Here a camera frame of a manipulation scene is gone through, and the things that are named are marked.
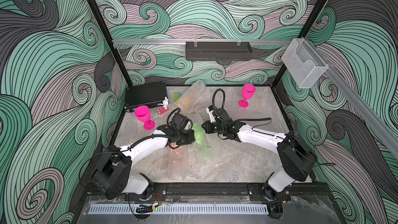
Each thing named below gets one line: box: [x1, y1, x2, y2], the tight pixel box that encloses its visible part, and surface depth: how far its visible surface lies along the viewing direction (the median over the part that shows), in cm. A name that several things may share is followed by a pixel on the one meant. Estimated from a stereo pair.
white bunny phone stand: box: [157, 96, 170, 115], surface depth 105 cm
